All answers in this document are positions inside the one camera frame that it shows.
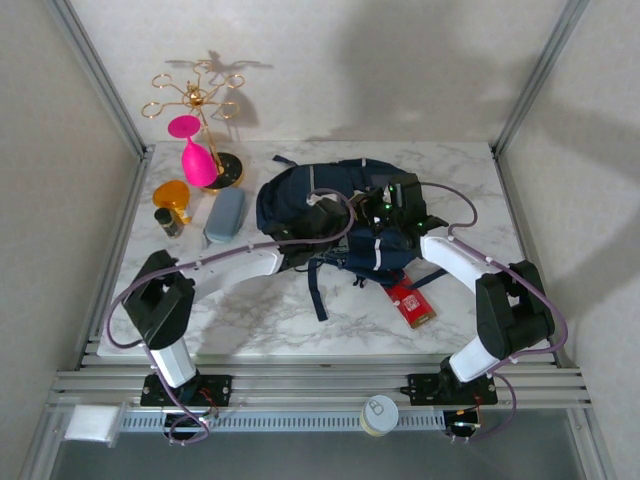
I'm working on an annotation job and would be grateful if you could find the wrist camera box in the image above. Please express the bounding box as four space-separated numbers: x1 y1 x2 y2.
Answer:
304 193 351 225
367 173 425 214

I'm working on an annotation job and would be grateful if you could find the white foam block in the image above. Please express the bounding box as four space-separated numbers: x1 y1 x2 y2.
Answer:
63 405 121 444

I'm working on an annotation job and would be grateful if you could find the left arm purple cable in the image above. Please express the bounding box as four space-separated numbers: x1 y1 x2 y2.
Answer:
105 187 357 446

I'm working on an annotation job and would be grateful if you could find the small dark bottle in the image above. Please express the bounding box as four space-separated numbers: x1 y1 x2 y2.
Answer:
153 207 184 240

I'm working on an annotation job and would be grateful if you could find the gold wire glass rack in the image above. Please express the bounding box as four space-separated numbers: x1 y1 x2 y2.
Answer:
141 58 246 195

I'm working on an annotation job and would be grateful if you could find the aluminium frame cross rail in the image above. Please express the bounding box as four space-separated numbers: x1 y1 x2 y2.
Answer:
44 349 594 414

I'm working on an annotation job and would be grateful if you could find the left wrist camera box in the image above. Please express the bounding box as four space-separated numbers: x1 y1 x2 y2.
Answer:
304 193 351 225

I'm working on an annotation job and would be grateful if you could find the pink wine glass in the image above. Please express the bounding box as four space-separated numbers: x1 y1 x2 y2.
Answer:
168 113 221 187

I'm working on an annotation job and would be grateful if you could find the orange wine glass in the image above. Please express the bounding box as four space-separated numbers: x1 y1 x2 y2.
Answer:
152 179 194 225

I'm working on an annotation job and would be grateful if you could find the red packet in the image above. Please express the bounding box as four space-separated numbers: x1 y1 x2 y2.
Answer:
382 272 437 331

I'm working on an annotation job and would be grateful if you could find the grey slotted cable duct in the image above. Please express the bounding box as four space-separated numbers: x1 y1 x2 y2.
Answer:
119 410 446 432

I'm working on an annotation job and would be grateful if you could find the navy blue backpack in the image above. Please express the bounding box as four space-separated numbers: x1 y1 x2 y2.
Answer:
255 155 446 321

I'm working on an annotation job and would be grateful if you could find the aluminium side rail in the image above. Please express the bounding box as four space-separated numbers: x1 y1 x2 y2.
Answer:
492 144 571 371
74 144 154 371

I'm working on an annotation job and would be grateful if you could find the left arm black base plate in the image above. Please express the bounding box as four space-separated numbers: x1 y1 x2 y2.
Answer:
139 374 234 407

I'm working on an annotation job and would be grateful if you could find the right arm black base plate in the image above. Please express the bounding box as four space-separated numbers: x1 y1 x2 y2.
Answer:
408 372 499 406

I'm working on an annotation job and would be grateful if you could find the grey-blue pencil case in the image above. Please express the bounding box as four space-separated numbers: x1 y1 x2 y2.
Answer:
203 187 247 245

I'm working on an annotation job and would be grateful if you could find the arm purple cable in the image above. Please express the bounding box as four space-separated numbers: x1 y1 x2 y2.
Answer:
105 187 357 446
422 180 569 444

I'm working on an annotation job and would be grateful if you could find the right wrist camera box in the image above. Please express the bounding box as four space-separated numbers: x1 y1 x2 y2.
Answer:
367 173 425 214

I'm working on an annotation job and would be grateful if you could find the tin can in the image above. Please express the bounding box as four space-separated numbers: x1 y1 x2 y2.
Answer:
360 394 400 438

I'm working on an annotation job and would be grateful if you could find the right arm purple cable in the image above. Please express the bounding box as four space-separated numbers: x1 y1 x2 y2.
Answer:
422 180 569 444

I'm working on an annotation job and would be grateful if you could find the aluminium frame post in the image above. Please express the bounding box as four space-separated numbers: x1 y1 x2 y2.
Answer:
492 0 591 154
42 0 154 156

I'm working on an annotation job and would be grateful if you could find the black electronics board with LED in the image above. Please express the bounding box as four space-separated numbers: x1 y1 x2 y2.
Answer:
443 409 484 444
163 413 211 446

